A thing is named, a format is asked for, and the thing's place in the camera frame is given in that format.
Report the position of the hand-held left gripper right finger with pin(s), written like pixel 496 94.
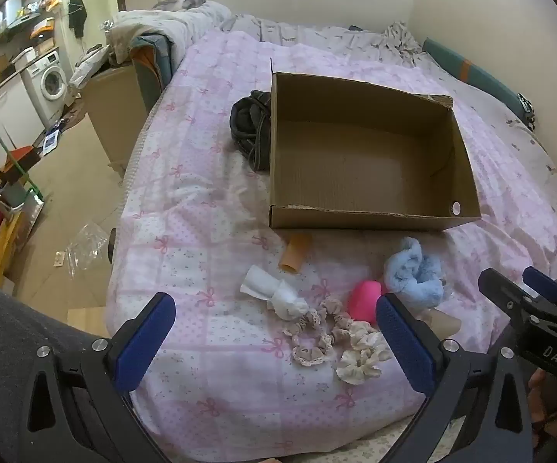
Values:
pixel 404 347

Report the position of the tan cardboard tube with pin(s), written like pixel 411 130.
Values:
pixel 440 320

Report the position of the cluttered wall shelf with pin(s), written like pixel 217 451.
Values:
pixel 23 12

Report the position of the crumpled floral cloth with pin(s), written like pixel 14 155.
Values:
pixel 399 41

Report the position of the pink rubber duck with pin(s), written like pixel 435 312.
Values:
pixel 364 299

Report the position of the beige lace scrunchie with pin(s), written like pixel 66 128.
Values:
pixel 307 335

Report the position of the white floral duvet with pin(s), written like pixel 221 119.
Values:
pixel 172 26

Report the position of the white sock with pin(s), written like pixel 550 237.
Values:
pixel 273 294

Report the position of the white washing machine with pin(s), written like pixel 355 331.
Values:
pixel 53 82

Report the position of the white kitchen counter cabinet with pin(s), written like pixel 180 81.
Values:
pixel 3 106

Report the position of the large cardboard box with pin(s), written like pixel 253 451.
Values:
pixel 114 111

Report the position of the light blue fluffy towel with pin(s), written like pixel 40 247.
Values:
pixel 416 279

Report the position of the pink bow-print bedsheet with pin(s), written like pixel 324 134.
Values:
pixel 201 193

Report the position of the orange dustpan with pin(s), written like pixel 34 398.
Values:
pixel 20 160

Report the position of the person's right hand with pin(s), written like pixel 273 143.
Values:
pixel 538 393

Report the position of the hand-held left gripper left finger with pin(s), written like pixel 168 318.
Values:
pixel 149 340

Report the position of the blue and white packet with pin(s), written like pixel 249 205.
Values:
pixel 51 141

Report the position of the small flat packet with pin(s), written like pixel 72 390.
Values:
pixel 59 260

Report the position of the teal cushion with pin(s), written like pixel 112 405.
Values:
pixel 153 72

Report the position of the teal pillow with orange stripe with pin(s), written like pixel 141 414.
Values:
pixel 476 75

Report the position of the dark bundled garment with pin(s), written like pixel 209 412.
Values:
pixel 252 123

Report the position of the cream frilly scrunchie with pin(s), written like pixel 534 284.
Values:
pixel 361 359

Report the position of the clear plastic bag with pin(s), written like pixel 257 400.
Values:
pixel 85 246

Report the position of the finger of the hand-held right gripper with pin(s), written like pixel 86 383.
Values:
pixel 502 296
pixel 543 282

